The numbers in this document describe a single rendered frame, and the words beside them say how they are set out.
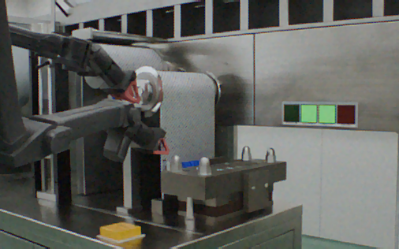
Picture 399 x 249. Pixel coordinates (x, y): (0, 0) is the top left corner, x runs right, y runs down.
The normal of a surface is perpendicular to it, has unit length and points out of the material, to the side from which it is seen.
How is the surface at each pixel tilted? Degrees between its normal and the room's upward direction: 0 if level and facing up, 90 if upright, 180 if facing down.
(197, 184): 90
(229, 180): 90
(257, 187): 90
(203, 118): 90
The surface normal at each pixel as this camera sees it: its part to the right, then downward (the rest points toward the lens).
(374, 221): -0.62, 0.07
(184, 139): 0.79, 0.05
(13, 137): 0.95, 0.04
